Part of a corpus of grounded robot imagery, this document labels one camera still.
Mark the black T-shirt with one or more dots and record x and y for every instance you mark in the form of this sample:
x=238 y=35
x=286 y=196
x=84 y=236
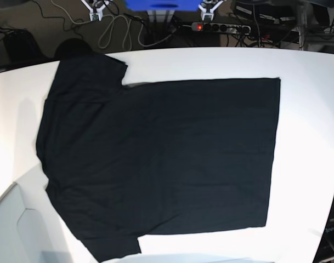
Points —
x=163 y=158

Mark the grey power strip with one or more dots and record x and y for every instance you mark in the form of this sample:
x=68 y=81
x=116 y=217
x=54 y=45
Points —
x=231 y=29

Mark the blue box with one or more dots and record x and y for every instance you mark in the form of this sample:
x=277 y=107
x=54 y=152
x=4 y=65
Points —
x=144 y=5

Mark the grey plastic panel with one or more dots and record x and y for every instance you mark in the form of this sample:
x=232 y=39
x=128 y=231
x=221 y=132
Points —
x=23 y=233

